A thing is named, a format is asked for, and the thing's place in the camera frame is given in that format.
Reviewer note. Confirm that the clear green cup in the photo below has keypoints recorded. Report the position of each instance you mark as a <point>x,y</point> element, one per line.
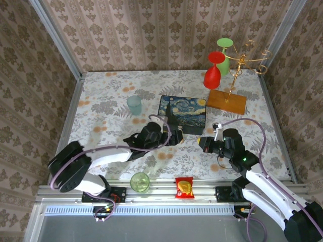
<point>139,183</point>

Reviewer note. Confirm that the aluminium frame post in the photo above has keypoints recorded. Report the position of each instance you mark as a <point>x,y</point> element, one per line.
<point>283,37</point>
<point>59,41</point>

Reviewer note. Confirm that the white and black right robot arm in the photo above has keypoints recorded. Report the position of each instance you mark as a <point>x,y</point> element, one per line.
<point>267,191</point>

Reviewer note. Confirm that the frosted pale blue cup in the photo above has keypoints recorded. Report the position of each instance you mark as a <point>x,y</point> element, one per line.
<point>134,106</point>

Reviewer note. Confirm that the gold glass rack wooden base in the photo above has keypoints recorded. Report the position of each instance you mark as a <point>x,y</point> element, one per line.
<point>227,102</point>

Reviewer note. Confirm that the long aluminium mounting rail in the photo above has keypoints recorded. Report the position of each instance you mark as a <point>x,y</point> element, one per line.
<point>164,195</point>

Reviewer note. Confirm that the aluminium table edge rail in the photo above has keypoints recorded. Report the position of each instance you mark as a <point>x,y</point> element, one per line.
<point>277,126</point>
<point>72,113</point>

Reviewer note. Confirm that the black box with starry print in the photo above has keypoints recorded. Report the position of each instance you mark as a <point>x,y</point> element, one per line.
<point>186,111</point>

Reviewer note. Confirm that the green plastic wine glass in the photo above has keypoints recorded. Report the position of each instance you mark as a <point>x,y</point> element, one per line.
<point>224,66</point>

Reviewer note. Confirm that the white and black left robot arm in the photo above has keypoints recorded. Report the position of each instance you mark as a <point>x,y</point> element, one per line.
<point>108,155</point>

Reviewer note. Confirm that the red snack packet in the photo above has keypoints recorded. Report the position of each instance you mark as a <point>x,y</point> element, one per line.
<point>184,187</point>

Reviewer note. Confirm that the red plastic wine glass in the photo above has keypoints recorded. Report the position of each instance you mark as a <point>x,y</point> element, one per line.
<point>212,76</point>

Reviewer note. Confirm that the floral tablecloth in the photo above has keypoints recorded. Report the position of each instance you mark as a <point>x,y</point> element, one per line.
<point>113,88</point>

